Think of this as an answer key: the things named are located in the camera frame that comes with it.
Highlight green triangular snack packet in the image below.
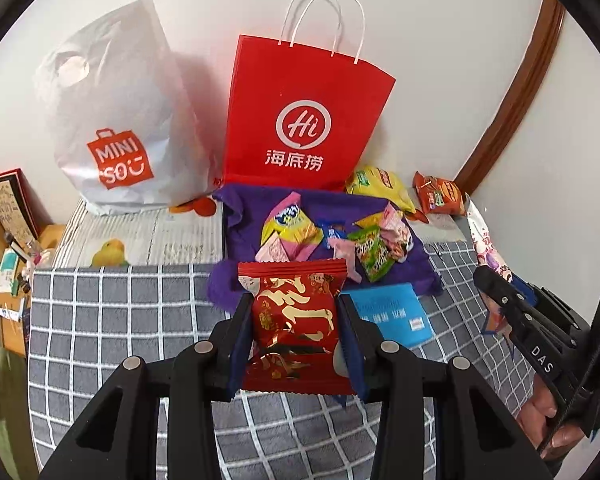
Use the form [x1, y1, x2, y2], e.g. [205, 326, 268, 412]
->
[347, 224, 396, 283]

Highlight orange red chip bag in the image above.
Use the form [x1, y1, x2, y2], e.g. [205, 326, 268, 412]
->
[412, 171, 467, 216]

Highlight yellow pink snack packet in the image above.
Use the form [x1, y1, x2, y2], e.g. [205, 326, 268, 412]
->
[261, 191, 324, 250]

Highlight pink triangular snack packet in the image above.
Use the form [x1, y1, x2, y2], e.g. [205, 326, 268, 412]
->
[254, 237, 292, 263]

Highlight pink panda snack packet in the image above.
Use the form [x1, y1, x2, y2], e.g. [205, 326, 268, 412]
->
[380, 201, 415, 264]

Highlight person's right hand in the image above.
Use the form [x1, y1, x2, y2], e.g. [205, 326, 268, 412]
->
[517, 377, 588, 453]

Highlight small blue snack packet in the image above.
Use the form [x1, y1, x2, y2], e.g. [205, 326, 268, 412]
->
[316, 219, 352, 251]

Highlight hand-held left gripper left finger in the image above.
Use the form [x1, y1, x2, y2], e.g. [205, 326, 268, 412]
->
[39, 292, 253, 480]

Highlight yellow triangular snack packet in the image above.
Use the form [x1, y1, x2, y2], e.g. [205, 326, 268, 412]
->
[354, 209, 397, 232]

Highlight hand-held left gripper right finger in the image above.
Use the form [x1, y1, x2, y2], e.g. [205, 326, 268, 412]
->
[336, 294, 553, 480]

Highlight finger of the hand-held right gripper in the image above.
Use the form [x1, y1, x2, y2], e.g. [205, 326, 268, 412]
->
[472, 265, 541, 341]
[510, 275, 538, 306]

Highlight brown patterned box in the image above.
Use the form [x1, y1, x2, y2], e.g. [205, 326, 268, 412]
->
[0, 169, 41, 256]

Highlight purple cloth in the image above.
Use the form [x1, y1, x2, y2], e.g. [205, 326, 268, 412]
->
[206, 183, 443, 311]

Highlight teal white small box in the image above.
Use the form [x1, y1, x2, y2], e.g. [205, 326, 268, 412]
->
[0, 250, 18, 293]

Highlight white plastic shopping bag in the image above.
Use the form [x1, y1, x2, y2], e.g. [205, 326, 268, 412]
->
[34, 0, 221, 217]

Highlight yellow chip bag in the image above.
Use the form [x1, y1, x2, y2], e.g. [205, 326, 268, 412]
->
[344, 165, 417, 213]

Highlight red paper bag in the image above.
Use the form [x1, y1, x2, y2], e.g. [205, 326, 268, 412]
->
[223, 0, 397, 192]

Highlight wooden nightstand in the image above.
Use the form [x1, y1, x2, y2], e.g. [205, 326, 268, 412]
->
[0, 222, 66, 358]

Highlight pale pink snack packet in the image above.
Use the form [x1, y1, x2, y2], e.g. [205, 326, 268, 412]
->
[326, 237, 365, 282]

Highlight red small snack packets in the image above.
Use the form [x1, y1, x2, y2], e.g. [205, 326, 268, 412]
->
[466, 199, 518, 336]

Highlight grey checkered tablecloth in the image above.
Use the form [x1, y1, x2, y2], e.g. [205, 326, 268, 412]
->
[27, 240, 546, 480]

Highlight blue tissue pack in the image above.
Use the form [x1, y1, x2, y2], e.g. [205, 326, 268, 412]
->
[341, 282, 436, 346]

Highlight white fruit print sheet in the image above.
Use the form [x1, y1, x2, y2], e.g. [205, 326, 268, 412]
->
[52, 197, 478, 267]

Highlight green blanket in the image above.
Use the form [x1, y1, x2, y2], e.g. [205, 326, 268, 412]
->
[0, 255, 41, 461]

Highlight red gold snack packet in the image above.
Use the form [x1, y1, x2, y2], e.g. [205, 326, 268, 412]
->
[237, 258, 356, 395]

